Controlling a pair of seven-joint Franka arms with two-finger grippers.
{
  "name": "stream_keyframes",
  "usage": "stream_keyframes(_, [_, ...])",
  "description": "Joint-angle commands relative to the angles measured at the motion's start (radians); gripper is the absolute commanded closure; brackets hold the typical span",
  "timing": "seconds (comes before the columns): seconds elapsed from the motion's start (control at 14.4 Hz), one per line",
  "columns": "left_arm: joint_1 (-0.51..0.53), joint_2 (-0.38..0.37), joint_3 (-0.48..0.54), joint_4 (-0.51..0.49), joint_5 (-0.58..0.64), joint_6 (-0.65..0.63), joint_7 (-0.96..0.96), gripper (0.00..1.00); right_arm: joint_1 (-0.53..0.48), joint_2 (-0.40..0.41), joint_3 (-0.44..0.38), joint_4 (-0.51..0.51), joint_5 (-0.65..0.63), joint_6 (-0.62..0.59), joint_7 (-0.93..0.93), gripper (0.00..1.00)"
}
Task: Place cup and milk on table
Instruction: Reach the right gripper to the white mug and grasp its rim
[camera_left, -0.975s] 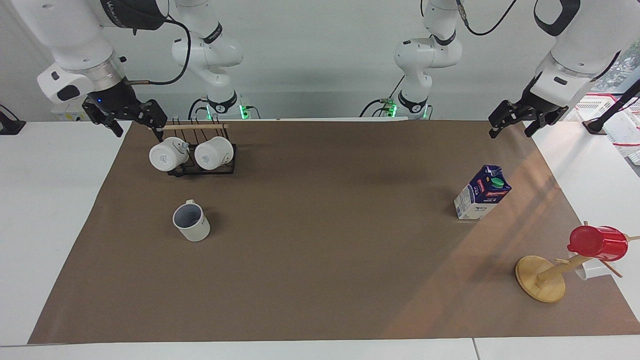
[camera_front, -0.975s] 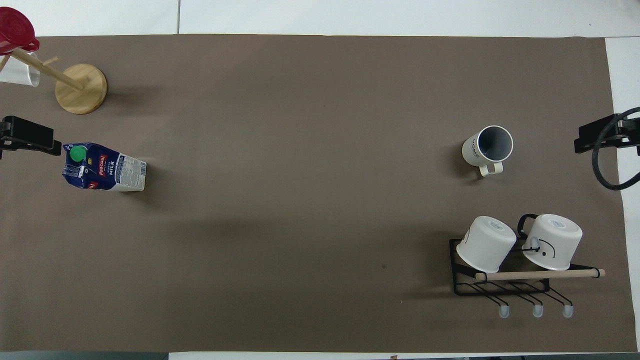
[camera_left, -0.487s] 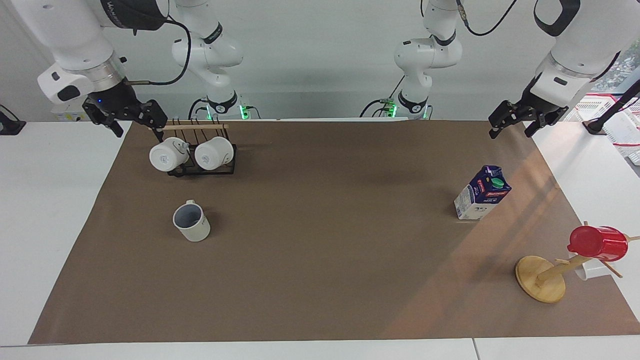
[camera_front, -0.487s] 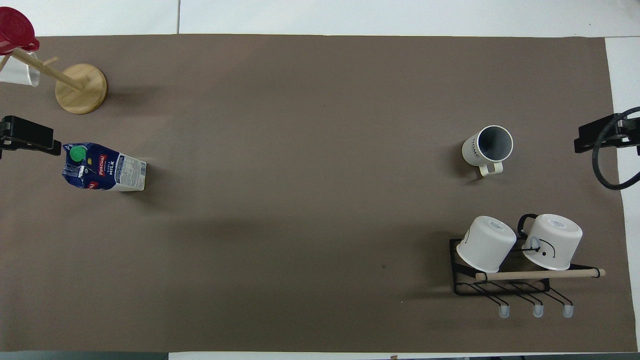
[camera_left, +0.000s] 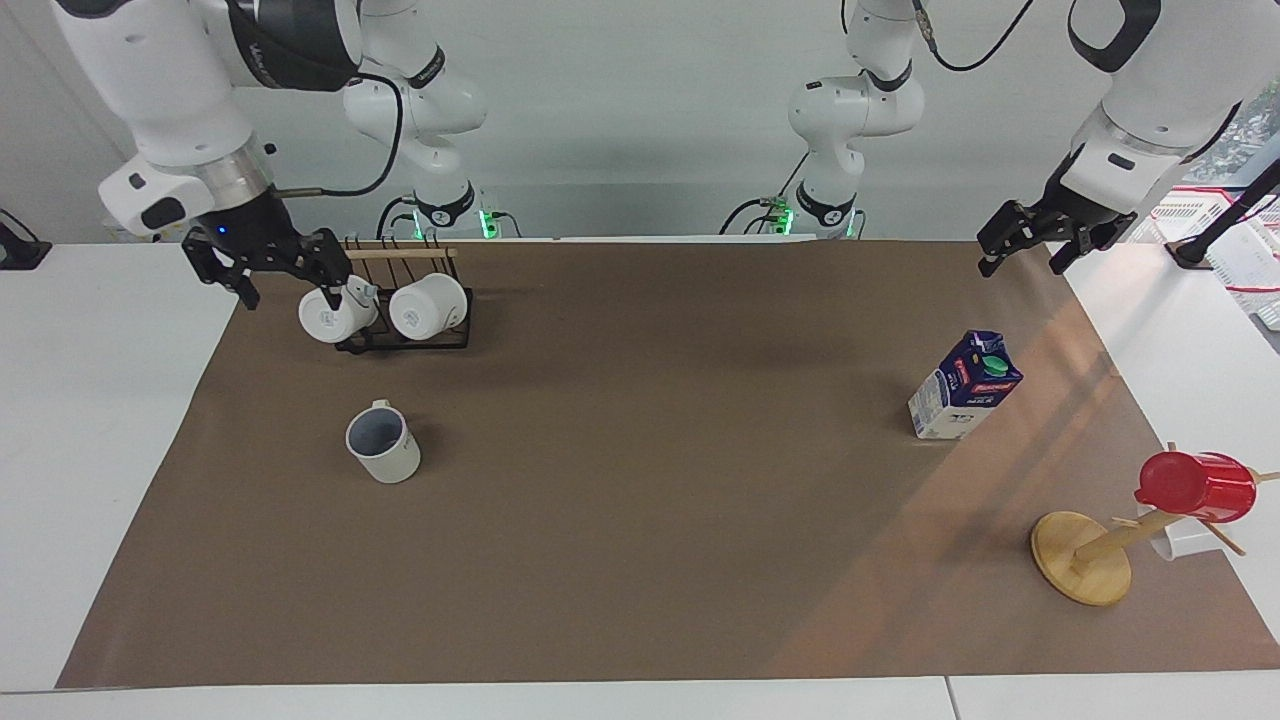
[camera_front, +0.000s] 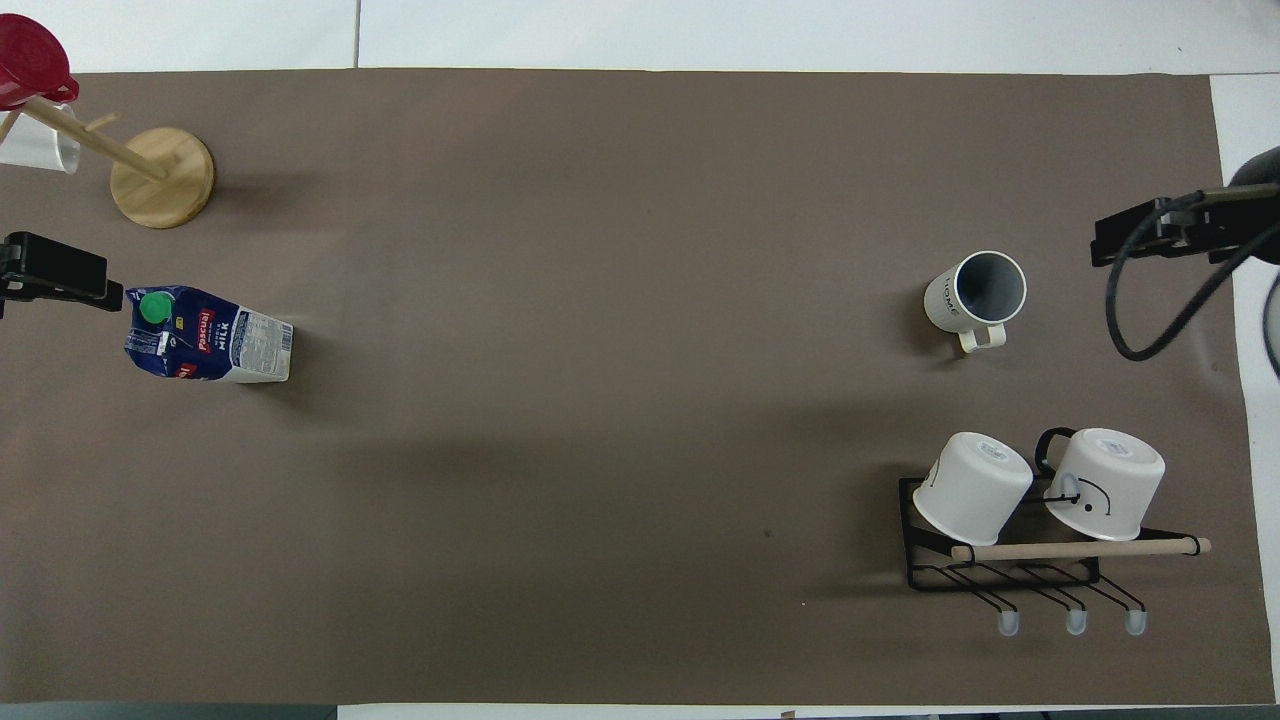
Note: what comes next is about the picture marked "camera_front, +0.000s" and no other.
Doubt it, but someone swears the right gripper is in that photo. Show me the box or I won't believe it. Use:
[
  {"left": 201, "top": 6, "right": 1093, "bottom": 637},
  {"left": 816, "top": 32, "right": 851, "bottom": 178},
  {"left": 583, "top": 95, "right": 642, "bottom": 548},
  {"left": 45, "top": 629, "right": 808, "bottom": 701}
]
[{"left": 1196, "top": 145, "right": 1280, "bottom": 267}]

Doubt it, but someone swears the red cup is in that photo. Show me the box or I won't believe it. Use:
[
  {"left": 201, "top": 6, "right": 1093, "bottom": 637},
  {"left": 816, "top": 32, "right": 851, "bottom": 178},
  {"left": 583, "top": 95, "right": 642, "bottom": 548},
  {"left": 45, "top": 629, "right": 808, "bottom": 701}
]
[{"left": 0, "top": 13, "right": 80, "bottom": 112}]

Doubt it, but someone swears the white cup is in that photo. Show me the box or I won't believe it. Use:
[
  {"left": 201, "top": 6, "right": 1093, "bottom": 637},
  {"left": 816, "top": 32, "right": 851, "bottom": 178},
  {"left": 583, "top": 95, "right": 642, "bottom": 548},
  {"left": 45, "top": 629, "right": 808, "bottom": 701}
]
[{"left": 0, "top": 102, "right": 82, "bottom": 176}]

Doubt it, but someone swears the white mug with grey inside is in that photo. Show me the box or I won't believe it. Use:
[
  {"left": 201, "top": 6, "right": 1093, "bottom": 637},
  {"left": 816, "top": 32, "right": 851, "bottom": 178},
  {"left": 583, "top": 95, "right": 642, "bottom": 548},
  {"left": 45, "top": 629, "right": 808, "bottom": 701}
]
[{"left": 922, "top": 250, "right": 1029, "bottom": 355}]

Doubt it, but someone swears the plain white mug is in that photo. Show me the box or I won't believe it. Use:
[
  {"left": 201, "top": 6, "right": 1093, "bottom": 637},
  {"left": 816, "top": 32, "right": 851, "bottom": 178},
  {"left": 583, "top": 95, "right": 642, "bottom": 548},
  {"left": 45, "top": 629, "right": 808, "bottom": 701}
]
[{"left": 911, "top": 431, "right": 1034, "bottom": 547}]

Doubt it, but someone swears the blue and white milk carton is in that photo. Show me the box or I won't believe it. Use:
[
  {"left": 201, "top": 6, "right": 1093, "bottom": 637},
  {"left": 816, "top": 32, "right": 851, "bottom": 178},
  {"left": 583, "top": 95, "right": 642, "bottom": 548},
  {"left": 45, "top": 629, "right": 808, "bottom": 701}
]
[{"left": 123, "top": 284, "right": 295, "bottom": 385}]

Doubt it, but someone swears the wooden mug tree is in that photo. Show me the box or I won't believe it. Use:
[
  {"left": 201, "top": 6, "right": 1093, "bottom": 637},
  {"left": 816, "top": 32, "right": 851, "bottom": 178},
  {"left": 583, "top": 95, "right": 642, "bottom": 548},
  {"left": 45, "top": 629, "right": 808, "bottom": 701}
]
[{"left": 0, "top": 94, "right": 216, "bottom": 230}]

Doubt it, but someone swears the black cable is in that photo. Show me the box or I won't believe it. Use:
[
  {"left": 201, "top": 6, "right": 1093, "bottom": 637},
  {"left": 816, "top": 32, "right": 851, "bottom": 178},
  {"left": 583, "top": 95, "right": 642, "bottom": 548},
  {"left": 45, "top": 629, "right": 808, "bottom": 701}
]
[
  {"left": 1262, "top": 270, "right": 1280, "bottom": 383},
  {"left": 1105, "top": 190, "right": 1276, "bottom": 362}
]

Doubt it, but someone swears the white mug with black handle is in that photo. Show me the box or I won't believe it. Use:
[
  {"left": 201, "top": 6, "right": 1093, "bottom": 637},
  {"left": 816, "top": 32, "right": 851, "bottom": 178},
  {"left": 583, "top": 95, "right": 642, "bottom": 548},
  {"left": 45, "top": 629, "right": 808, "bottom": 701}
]
[{"left": 1034, "top": 427, "right": 1167, "bottom": 542}]

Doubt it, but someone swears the black wire rack with wooden rod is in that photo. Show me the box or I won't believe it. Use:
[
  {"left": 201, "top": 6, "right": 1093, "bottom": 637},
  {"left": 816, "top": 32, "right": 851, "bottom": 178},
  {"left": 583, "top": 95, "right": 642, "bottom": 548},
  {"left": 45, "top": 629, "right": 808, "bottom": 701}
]
[{"left": 897, "top": 474, "right": 1213, "bottom": 638}]

